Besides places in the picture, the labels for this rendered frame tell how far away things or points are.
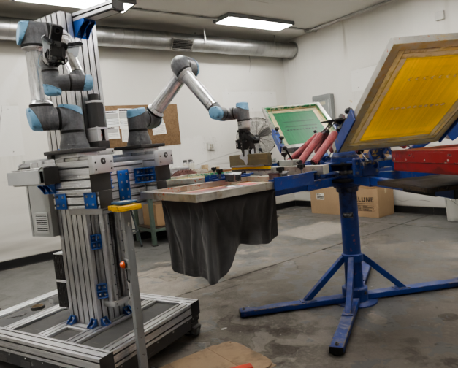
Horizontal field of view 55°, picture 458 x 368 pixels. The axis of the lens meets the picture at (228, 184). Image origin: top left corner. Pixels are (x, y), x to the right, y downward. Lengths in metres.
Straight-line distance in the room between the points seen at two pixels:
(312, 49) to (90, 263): 5.99
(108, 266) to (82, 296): 0.27
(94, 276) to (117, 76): 4.14
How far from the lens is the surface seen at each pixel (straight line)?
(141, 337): 2.44
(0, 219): 5.87
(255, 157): 2.50
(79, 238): 2.70
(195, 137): 6.88
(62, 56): 1.99
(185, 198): 2.07
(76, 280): 2.81
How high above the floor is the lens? 1.18
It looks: 5 degrees down
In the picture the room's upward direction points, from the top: 6 degrees counter-clockwise
